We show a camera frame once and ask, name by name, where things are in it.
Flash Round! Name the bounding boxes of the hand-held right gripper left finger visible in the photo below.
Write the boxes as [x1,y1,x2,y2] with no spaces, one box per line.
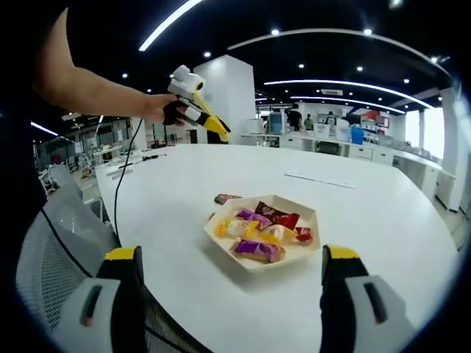
[51,245,146,353]

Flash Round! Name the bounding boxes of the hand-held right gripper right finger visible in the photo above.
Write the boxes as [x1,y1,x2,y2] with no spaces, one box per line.
[319,243,419,353]

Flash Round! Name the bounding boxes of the dark red food packet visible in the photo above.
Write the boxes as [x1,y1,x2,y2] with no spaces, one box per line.
[213,193,244,206]

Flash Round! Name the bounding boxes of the small red food packet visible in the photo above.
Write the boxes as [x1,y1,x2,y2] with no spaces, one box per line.
[294,225,314,243]

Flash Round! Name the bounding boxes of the purple food packet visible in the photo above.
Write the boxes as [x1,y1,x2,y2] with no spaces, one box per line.
[230,238,287,264]
[235,208,272,226]

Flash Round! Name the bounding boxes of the beige hexagonal container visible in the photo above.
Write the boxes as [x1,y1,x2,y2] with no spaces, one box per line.
[203,193,319,275]

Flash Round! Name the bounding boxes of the long red food packet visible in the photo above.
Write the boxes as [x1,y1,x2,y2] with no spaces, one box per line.
[255,200,300,229]

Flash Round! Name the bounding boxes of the person's left hand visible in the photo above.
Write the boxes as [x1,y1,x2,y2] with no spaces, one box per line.
[145,91,187,128]

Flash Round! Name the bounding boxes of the white square column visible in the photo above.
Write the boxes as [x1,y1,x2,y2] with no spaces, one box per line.
[439,88,464,213]
[193,54,255,145]

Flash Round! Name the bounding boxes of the pale blue monitor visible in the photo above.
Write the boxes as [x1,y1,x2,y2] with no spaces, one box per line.
[268,113,287,135]

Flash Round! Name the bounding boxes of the white mesh office chair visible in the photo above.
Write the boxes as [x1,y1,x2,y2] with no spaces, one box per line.
[14,165,222,353]

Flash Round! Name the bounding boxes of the black office chair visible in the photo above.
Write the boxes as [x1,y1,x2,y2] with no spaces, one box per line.
[316,141,341,155]

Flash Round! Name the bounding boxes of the row of white office desks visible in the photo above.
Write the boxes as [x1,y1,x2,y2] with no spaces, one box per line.
[241,131,457,214]

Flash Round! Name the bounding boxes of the person's dark shirt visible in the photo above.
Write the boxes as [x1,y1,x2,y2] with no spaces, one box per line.
[0,7,69,221]

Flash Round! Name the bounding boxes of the black cable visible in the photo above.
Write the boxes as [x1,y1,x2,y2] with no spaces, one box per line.
[112,116,145,238]

